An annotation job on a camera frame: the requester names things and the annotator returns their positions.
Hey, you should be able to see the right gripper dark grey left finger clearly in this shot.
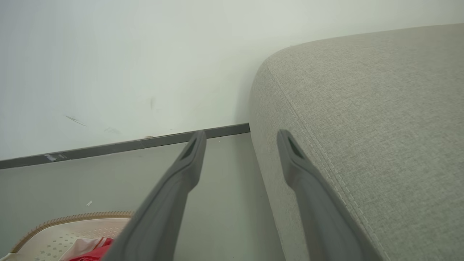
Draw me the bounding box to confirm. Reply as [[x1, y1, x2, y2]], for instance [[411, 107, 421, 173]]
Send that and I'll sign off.
[[102, 130, 207, 261]]

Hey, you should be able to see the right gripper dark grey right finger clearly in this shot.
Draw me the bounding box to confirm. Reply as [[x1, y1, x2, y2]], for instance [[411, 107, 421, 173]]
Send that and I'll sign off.
[[277, 129, 385, 261]]

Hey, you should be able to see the red garment with white trim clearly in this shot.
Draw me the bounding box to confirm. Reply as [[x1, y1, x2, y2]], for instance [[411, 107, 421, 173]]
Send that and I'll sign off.
[[60, 237, 115, 261]]

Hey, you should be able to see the cream laundry basket brown rim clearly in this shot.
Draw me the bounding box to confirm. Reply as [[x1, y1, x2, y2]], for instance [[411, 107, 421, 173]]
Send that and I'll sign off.
[[0, 211, 135, 261]]

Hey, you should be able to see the dark baseboard strip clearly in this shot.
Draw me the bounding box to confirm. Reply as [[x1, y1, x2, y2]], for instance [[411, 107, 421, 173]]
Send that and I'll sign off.
[[0, 123, 250, 170]]

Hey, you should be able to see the grey fabric sofa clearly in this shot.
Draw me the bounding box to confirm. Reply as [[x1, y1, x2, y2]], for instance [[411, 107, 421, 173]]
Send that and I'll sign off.
[[249, 24, 464, 261]]

